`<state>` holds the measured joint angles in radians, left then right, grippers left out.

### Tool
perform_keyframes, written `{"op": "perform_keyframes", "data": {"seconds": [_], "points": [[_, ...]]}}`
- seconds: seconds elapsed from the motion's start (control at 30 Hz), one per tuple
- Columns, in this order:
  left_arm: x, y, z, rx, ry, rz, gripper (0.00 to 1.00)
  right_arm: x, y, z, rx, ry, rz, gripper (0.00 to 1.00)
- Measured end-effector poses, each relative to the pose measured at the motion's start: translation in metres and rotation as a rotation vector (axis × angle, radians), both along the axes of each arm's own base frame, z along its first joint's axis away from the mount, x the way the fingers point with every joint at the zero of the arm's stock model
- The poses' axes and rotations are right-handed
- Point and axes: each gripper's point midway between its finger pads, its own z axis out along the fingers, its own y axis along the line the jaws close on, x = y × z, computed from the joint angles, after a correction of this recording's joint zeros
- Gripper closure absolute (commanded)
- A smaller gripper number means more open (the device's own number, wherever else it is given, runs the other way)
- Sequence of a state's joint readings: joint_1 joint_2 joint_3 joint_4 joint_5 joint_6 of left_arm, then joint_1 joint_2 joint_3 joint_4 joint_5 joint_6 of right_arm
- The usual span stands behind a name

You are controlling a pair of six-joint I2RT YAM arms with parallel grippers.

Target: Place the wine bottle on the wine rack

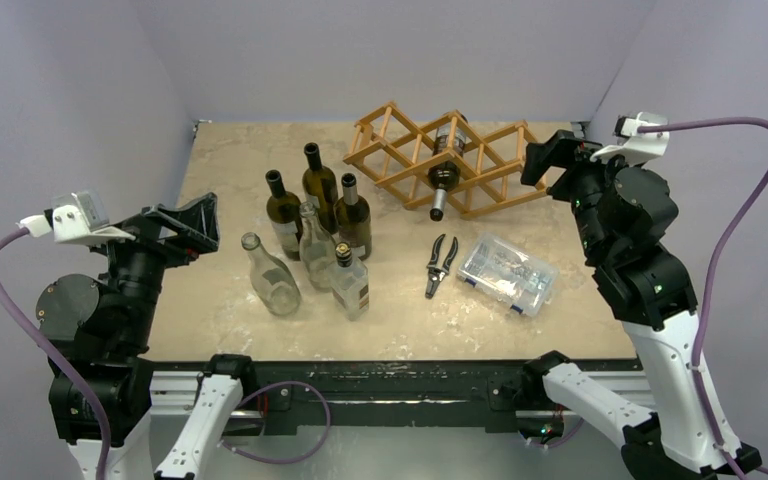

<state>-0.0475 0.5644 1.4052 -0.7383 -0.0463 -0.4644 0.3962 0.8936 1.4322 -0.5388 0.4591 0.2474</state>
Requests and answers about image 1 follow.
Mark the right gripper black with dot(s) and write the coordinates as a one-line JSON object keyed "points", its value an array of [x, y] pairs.
{"points": [[573, 158]]}

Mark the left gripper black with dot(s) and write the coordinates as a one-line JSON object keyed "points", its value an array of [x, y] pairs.
{"points": [[194, 229]]}

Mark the dark green bottle silver neck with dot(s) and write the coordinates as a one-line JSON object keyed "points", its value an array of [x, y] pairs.
{"points": [[353, 216]]}

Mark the square clear whisky bottle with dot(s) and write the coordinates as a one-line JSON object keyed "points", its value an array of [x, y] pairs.
{"points": [[349, 282]]}

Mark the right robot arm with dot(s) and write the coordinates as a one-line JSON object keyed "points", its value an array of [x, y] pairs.
{"points": [[622, 213]]}

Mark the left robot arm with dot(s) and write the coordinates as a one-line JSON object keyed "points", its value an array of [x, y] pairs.
{"points": [[102, 326]]}

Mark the wooden wine rack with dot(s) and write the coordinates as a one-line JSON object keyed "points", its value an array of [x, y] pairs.
{"points": [[396, 153]]}

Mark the clear glass bottle front-left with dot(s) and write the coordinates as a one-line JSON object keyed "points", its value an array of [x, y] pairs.
{"points": [[271, 279]]}

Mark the dark green bottle left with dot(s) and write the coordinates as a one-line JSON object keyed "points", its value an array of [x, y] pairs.
{"points": [[283, 211]]}

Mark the clear glass bottle tall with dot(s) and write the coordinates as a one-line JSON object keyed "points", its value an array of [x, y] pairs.
{"points": [[317, 248]]}

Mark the dark green bottle back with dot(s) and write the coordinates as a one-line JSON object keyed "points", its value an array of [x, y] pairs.
{"points": [[319, 184]]}

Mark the clear plastic parts box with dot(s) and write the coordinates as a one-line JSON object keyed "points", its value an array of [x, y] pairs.
{"points": [[507, 273]]}

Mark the black grey pliers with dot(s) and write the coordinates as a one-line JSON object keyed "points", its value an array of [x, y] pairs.
{"points": [[438, 266]]}

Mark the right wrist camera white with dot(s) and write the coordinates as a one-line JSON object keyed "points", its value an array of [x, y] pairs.
{"points": [[635, 148]]}

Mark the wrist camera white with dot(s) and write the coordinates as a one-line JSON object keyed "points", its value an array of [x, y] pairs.
{"points": [[635, 148], [76, 218]]}

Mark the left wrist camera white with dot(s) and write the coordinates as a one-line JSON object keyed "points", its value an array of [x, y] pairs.
{"points": [[76, 218]]}

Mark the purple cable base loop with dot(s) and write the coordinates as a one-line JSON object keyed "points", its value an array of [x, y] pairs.
{"points": [[287, 423]]}

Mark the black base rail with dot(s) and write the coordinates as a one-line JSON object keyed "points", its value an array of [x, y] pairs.
{"points": [[489, 394]]}

